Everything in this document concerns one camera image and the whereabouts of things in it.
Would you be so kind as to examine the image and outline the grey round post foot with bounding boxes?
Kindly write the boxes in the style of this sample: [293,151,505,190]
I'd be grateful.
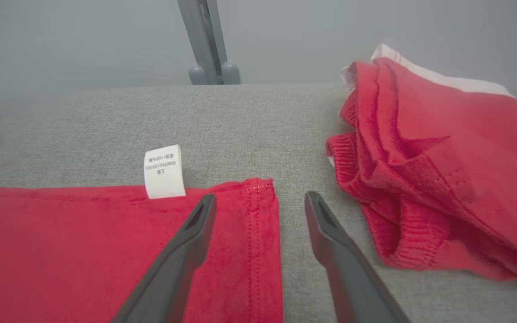
[221,61,241,85]
[189,66,208,86]

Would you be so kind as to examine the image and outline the grey wall partition post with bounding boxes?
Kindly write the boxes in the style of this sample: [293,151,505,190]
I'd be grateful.
[177,0,230,85]

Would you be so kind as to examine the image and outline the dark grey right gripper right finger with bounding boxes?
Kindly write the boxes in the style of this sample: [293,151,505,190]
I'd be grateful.
[305,191,412,323]

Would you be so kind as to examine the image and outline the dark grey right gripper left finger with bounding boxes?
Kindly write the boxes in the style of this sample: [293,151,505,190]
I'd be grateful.
[110,194,218,323]

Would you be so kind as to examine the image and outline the red shirt with white sleeves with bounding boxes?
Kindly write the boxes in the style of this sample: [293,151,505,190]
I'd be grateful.
[0,122,284,323]

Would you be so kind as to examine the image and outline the grey fabric padded surface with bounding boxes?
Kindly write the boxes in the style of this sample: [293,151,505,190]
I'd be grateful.
[0,83,517,323]

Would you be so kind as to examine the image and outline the red shorts with white stripe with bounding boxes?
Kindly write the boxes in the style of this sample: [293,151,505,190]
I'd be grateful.
[326,44,517,288]

